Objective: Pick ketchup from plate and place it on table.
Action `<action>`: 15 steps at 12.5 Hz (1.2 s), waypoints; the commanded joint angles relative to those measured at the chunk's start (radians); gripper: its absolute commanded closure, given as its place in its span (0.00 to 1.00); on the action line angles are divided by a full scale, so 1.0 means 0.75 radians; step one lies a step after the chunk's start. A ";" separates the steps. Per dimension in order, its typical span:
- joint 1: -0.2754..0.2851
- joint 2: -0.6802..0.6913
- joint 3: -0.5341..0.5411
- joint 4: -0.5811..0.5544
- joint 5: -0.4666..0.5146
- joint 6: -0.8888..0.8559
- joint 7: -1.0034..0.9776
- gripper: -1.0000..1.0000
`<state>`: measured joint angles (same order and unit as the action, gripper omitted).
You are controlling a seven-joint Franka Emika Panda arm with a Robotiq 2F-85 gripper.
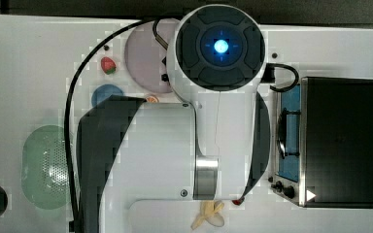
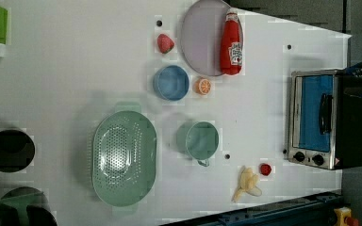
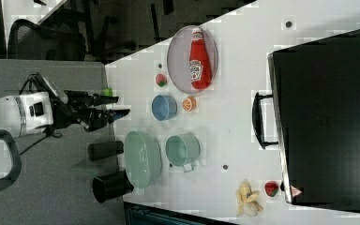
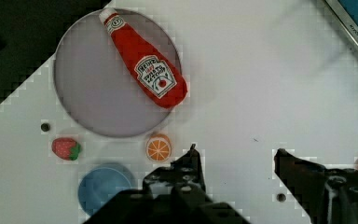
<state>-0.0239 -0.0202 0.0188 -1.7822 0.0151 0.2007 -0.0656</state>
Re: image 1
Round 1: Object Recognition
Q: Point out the red toy strawberry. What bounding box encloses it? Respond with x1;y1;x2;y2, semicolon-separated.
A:
101;57;117;75

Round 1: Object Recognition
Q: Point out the orange slice toy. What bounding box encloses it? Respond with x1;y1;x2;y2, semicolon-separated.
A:
145;94;159;103

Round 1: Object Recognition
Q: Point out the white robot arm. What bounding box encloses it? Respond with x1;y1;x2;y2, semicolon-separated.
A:
76;4;272;233

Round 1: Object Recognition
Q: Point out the blue bowl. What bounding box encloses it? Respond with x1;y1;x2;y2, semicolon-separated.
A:
91;84;124;107

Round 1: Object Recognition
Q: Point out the small red toy fruit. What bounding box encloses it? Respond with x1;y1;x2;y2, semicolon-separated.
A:
231;199;244;206

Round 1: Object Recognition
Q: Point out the black toaster oven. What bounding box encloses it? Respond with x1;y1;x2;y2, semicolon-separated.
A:
271;77;373;209

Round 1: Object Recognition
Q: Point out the pink round plate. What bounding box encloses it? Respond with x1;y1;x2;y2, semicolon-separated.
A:
124;22;172;94

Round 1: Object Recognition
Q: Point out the green perforated colander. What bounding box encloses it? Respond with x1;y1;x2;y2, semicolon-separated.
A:
21;125;69;210

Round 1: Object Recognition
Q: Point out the peeled toy banana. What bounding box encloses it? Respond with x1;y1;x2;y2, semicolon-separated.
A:
191;200;224;230

